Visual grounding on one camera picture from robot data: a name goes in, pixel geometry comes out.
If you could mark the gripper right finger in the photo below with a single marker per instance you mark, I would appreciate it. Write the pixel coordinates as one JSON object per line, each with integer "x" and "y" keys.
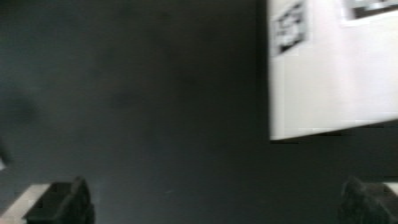
{"x": 370, "y": 202}

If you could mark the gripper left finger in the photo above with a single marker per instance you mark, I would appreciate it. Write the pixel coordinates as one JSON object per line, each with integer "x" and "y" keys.
{"x": 54, "y": 203}

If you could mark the white lamp shade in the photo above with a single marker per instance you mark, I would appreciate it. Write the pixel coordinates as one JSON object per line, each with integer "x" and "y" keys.
{"x": 333, "y": 57}

